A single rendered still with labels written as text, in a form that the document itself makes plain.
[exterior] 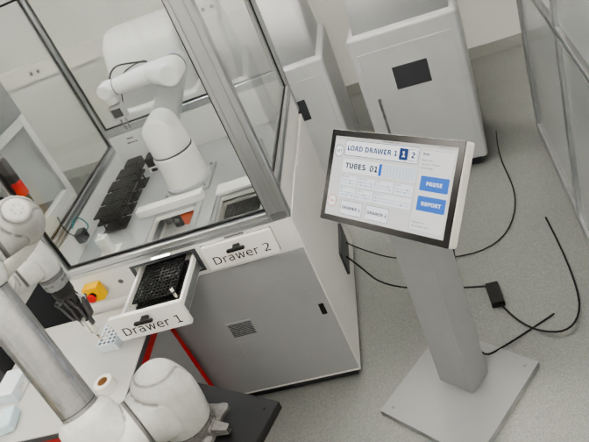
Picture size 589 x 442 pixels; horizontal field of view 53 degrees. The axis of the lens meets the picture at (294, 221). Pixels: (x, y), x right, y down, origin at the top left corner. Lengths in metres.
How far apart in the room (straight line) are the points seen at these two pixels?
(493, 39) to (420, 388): 3.35
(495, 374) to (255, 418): 1.17
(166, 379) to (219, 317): 0.94
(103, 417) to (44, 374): 0.18
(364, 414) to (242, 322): 0.65
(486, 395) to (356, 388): 0.58
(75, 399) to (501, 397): 1.61
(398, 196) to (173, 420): 0.92
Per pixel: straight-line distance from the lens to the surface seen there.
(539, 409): 2.52
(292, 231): 2.19
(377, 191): 1.88
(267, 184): 2.08
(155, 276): 2.33
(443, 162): 1.76
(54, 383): 1.61
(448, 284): 2.14
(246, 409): 1.79
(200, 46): 1.90
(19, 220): 1.54
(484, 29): 5.20
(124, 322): 2.20
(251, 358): 2.68
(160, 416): 1.64
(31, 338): 1.59
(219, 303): 2.46
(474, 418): 2.48
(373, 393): 2.70
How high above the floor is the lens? 2.06
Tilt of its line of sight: 32 degrees down
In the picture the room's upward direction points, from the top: 25 degrees counter-clockwise
